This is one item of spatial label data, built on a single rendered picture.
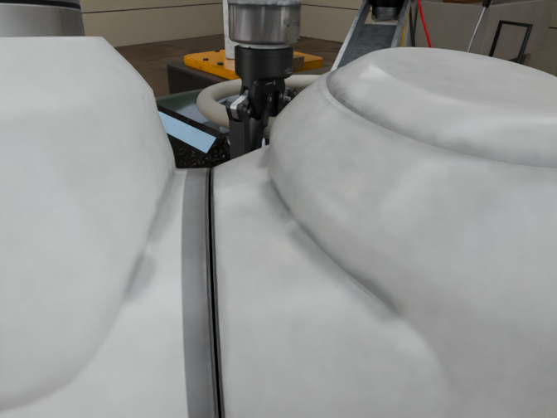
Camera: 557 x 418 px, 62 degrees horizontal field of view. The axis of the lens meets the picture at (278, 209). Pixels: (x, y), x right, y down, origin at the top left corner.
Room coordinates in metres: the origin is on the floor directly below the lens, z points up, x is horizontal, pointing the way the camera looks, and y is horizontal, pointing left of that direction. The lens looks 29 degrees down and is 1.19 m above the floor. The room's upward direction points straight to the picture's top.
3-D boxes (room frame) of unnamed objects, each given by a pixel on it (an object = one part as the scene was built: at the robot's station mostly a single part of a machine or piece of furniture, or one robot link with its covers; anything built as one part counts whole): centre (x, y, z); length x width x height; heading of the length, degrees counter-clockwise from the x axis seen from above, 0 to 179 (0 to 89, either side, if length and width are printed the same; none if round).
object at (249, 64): (0.61, 0.02, 1.04); 0.08 x 0.07 x 0.09; 147
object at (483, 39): (4.43, -1.86, 0.43); 1.30 x 0.62 x 0.86; 132
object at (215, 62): (2.22, 0.12, 0.76); 0.49 x 0.49 x 0.05; 39
